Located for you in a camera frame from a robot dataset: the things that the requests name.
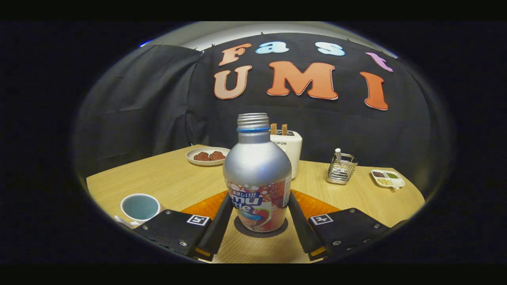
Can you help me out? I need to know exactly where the silver juice bottle pink label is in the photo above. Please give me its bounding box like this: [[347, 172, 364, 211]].
[[223, 113, 293, 233]]

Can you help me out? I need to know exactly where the dark brown round coaster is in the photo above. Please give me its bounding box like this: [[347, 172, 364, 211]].
[[234, 216, 289, 238]]

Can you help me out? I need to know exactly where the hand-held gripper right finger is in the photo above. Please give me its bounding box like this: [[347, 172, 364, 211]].
[[288, 191, 393, 261]]

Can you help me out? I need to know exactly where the white oval plate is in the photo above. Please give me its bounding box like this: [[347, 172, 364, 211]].
[[186, 147, 231, 166]]

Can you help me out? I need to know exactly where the white cup with knob handle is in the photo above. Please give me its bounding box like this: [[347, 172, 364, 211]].
[[114, 193, 165, 229]]

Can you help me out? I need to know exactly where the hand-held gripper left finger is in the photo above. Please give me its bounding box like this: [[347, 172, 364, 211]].
[[133, 193, 235, 262]]

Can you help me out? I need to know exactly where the white divided condiment dish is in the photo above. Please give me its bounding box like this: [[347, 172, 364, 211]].
[[371, 169, 406, 190]]

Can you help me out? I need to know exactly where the wooden table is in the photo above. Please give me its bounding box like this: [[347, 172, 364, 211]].
[[86, 144, 425, 264]]

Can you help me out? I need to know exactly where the white toaster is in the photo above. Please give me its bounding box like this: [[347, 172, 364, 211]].
[[269, 130, 303, 180]]

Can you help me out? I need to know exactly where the metal wire basket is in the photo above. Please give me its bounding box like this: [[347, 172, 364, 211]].
[[326, 148, 359, 185]]

